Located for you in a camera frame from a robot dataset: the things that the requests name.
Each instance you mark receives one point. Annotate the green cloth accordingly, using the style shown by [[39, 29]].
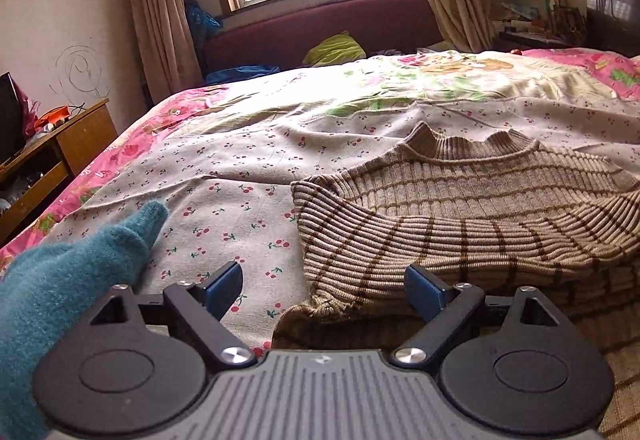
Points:
[[335, 50]]

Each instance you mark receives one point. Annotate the orange tool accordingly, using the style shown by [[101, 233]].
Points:
[[55, 116]]

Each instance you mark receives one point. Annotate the maroon sofa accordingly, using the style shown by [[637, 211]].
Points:
[[300, 30]]

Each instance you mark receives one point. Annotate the brown striped ribbed sweater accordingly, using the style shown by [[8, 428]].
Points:
[[450, 200]]

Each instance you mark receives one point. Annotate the cherry print bed sheet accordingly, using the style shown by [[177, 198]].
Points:
[[225, 170]]

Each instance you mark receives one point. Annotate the blue plastic bag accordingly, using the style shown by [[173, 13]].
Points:
[[200, 22]]

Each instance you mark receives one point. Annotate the blue cloth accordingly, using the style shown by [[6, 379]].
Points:
[[240, 74]]

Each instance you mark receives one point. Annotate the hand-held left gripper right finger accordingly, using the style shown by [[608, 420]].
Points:
[[422, 287]]

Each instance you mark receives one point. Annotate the dark nightstand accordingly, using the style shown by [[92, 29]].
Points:
[[525, 40]]

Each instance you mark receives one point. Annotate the teal knit garment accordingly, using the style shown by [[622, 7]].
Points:
[[60, 280]]

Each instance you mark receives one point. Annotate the pink floral quilt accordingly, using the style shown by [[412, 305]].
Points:
[[350, 80]]

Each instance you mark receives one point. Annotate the brown handbag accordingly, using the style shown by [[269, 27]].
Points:
[[567, 25]]

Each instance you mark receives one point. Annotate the stack of papers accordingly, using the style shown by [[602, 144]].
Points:
[[520, 11]]

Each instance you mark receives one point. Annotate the dark monitor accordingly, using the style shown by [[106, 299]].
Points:
[[9, 120]]

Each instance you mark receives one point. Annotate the wooden desk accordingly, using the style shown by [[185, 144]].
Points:
[[85, 135]]

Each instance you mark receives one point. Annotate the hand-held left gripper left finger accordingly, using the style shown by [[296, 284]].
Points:
[[223, 291]]

